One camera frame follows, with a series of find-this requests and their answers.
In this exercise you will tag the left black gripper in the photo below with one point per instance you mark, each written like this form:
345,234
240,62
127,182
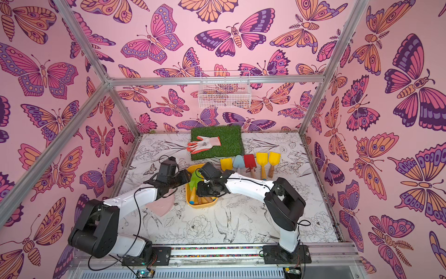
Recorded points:
185,176

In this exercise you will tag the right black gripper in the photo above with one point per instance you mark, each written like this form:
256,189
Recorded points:
203,188

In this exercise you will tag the yellow shovel blue-tipped handle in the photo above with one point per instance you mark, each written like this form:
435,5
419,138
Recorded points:
226,164

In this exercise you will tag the yellow plastic storage box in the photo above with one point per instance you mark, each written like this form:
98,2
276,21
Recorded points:
204,201

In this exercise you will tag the light blue trowel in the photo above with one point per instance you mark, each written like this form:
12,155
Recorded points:
239,163

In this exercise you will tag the red shovel wooden handle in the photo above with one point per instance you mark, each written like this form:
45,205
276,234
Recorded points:
250,165

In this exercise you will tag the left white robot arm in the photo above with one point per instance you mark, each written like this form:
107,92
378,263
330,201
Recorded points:
96,230

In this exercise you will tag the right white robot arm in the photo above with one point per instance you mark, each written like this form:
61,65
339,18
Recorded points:
285,205

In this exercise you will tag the green trowel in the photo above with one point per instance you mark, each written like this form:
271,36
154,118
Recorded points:
193,198

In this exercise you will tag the white orange gardening glove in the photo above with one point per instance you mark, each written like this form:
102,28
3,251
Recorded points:
203,144

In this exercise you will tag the green artificial grass mat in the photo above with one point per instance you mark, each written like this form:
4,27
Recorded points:
230,137

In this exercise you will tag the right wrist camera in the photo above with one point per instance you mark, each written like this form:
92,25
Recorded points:
209,172

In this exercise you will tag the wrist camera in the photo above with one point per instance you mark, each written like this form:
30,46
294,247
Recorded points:
209,172
168,167

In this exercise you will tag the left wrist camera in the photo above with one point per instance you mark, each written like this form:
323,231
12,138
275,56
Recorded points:
168,167

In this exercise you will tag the white wire basket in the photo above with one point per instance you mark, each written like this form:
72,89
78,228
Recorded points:
226,89

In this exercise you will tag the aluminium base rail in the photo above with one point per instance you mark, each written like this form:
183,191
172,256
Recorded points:
234,261

